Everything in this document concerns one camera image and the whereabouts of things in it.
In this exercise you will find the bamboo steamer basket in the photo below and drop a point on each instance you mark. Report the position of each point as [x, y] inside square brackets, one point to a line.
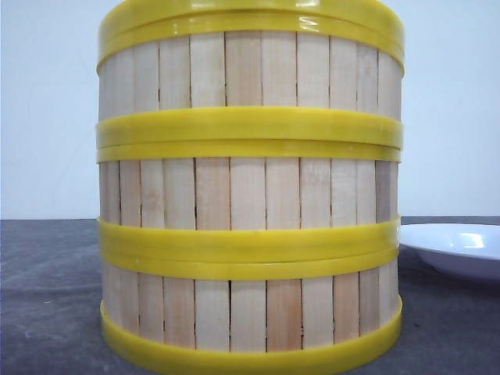
[221, 215]
[319, 316]
[250, 93]

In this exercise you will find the woven bamboo steamer lid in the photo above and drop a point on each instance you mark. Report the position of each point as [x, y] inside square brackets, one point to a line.
[134, 22]

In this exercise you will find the white plate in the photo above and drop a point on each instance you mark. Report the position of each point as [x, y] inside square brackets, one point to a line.
[468, 251]

